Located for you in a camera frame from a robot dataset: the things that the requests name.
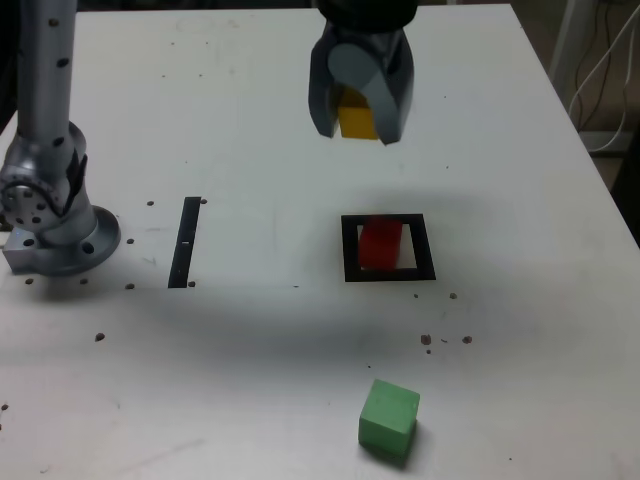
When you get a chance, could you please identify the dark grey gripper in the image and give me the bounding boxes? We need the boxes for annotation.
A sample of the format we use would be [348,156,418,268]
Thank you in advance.
[309,21,417,148]

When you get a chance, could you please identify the yellow cube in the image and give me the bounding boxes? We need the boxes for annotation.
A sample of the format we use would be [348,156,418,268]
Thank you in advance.
[330,84,379,141]

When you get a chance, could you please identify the red cube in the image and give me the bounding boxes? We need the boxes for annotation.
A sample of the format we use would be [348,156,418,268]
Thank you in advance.
[357,215,404,272]

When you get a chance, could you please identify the green cube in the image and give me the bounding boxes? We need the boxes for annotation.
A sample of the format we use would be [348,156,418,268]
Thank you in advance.
[357,378,421,460]

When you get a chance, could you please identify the black tape square outline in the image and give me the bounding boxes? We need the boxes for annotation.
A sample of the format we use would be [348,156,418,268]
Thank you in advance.
[340,213,437,284]

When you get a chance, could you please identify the black tape strip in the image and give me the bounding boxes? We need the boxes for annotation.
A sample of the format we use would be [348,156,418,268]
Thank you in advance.
[167,196,202,290]

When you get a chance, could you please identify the white post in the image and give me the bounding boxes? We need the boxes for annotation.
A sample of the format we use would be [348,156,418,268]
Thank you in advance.
[547,0,592,86]

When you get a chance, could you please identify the white cable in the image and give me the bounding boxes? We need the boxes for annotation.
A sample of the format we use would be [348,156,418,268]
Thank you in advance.
[592,62,634,152]
[569,19,640,132]

